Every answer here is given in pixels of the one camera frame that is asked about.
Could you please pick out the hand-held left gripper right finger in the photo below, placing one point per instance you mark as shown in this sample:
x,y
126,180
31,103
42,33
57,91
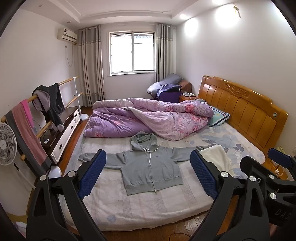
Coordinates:
x,y
203,175

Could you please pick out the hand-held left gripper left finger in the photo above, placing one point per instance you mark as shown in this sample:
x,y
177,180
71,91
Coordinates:
x,y
92,173

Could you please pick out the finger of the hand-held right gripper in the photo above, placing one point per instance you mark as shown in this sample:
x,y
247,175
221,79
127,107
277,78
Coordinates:
x,y
256,165
279,158

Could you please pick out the grey zip hoodie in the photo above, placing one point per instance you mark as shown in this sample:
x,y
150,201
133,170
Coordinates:
x,y
148,171

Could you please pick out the wooden nightstand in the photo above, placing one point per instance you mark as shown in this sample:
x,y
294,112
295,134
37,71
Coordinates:
x,y
269,165
185,98

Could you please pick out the folded white garment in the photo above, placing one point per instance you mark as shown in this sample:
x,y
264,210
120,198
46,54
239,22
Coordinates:
x,y
217,157

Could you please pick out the white round base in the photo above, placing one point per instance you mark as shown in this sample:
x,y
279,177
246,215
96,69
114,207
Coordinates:
x,y
55,172

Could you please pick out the white dark tv cabinet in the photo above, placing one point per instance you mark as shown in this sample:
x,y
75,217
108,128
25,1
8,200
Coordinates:
x,y
67,125

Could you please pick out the small white remote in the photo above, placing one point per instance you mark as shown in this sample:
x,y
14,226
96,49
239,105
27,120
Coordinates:
x,y
47,141

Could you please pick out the wooden bed with mattress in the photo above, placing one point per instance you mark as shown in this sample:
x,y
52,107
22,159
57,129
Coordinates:
x,y
138,208

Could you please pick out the light blue floral pillow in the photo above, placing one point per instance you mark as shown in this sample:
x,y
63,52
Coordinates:
x,y
218,117

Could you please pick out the pink grey striped blanket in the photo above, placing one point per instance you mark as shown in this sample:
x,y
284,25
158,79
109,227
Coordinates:
x,y
30,143

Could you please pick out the purple floral quilt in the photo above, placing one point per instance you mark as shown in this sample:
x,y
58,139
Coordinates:
x,y
150,115

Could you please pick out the black jacket grey lining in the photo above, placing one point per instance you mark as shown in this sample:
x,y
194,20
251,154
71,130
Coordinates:
x,y
54,102

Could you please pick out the white standing fan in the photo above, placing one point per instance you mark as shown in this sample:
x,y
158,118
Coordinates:
x,y
7,143

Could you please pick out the purple blue cloth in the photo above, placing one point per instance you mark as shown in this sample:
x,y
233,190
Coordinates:
x,y
168,89

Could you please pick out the pink towel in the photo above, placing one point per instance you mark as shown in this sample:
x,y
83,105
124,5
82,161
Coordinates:
x,y
25,109

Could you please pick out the wooden barre rack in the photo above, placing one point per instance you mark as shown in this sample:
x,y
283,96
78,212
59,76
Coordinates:
x,y
67,81

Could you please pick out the grey striped curtain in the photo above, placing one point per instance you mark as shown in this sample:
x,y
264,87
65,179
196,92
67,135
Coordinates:
x,y
165,51
91,64

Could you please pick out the white framed window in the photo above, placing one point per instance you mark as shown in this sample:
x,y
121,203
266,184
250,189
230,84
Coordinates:
x,y
131,53

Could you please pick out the white air conditioner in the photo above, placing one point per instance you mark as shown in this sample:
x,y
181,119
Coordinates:
x,y
67,34

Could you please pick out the wooden bed frame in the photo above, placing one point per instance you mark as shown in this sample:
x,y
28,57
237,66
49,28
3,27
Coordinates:
x,y
242,109

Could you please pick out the hanging wall ornament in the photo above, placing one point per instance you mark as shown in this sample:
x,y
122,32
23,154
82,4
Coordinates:
x,y
237,10

